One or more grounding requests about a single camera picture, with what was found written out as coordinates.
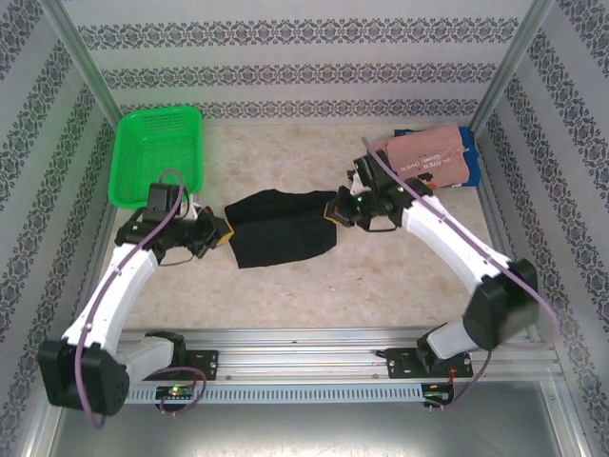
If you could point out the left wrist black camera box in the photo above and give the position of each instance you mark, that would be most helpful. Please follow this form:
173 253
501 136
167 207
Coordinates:
164 200

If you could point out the aluminium rail frame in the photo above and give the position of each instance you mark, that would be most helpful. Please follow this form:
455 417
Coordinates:
300 352

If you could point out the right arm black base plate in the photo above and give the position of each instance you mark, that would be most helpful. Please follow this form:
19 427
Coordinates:
404 364

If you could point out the pink t-shirt with pixel print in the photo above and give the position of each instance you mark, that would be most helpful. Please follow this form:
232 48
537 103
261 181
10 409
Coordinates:
423 152

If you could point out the black t-shirt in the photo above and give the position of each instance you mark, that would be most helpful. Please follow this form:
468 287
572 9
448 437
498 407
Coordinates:
280 228

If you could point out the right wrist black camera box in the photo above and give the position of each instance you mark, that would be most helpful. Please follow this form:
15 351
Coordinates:
371 173

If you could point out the aluminium corner post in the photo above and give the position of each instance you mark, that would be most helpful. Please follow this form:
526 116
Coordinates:
81 57
514 57

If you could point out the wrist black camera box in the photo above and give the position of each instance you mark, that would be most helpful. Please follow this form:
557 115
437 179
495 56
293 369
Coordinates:
371 173
164 200

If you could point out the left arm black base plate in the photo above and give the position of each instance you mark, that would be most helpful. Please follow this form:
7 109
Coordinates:
204 364

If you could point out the blue t-shirt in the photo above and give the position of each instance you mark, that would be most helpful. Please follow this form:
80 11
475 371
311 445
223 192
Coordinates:
471 157

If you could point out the green plastic basket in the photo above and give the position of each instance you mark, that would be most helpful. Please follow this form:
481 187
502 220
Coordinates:
157 143

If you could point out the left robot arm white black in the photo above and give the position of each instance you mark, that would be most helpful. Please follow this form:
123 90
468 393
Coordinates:
109 295

